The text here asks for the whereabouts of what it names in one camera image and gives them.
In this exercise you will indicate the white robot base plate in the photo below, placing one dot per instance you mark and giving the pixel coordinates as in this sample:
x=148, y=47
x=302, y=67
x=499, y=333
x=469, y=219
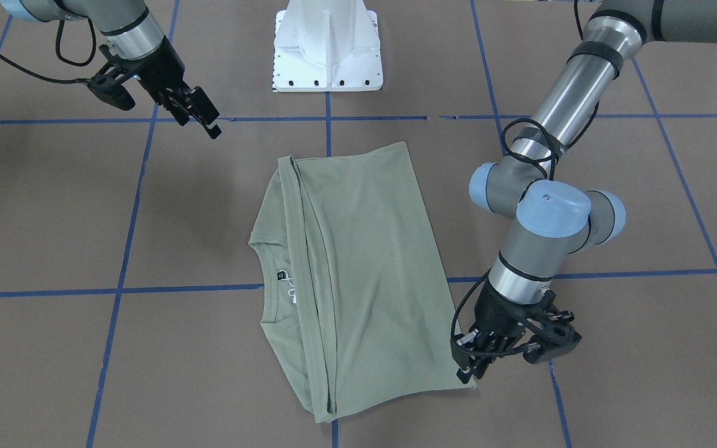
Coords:
x=326, y=47

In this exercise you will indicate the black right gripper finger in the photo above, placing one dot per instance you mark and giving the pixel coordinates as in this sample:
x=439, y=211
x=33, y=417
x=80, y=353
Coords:
x=213, y=130

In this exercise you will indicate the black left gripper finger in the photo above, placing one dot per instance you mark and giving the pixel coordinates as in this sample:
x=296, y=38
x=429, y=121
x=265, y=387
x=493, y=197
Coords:
x=465, y=375

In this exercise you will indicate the olive green long-sleeve shirt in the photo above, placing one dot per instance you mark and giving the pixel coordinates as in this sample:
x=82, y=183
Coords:
x=374, y=310

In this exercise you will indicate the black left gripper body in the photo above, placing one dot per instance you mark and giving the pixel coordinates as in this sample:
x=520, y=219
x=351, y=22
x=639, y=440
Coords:
x=496, y=317

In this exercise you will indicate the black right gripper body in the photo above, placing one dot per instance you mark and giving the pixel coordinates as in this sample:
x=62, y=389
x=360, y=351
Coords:
x=162, y=73

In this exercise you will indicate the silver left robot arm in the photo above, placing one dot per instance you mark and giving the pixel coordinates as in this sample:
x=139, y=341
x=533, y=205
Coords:
x=549, y=219

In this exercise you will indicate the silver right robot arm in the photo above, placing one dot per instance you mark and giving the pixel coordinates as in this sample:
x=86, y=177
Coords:
x=136, y=47

